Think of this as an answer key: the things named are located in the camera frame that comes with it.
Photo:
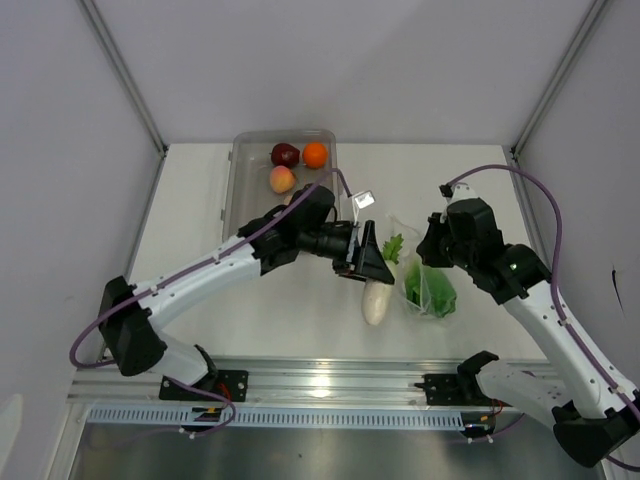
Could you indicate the clear zip top bag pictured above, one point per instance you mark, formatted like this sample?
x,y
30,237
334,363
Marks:
x,y
412,238

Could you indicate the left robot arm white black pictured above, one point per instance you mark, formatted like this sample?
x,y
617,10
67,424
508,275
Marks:
x,y
134,316

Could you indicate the aluminium frame post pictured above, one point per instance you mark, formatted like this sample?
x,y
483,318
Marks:
x,y
577,45
121,71

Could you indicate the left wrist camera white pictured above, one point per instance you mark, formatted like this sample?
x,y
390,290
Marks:
x,y
359,202

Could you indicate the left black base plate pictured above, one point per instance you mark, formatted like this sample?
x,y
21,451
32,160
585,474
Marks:
x,y
230,384

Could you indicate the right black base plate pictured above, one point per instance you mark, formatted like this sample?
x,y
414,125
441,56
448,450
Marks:
x,y
454,390

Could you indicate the right aluminium frame post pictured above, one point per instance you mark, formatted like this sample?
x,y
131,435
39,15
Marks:
x,y
577,45

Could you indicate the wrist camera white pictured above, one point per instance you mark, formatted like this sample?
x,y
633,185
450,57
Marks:
x,y
359,202
457,192

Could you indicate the slotted cable duct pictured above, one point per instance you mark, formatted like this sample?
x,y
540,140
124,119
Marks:
x,y
368,419

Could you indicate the orange fruit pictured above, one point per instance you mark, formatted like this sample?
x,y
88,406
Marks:
x,y
315,155

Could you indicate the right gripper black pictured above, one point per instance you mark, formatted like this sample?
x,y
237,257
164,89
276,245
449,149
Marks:
x,y
428,246

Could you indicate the aluminium rail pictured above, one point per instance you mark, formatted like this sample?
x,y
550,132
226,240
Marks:
x,y
285,382

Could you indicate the white radish green leaves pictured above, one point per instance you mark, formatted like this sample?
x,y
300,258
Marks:
x,y
377,295

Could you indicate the peach fruit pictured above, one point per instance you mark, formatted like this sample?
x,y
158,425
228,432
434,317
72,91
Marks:
x,y
281,179

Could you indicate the left aluminium frame post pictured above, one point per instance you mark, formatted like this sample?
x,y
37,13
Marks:
x,y
121,71

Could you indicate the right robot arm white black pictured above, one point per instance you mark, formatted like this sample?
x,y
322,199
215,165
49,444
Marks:
x,y
589,417

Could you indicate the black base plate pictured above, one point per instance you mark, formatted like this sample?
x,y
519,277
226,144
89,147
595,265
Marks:
x,y
230,384
454,390

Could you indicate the green lettuce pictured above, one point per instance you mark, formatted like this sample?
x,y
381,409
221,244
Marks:
x,y
428,291

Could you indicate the clear grey plastic bin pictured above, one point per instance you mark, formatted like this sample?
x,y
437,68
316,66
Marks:
x,y
267,167

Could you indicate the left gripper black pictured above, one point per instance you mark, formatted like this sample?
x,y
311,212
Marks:
x,y
371,265

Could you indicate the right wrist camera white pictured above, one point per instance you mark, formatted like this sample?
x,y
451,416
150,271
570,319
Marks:
x,y
457,192

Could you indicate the dark red apple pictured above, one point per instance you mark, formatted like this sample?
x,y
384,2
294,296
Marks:
x,y
284,154

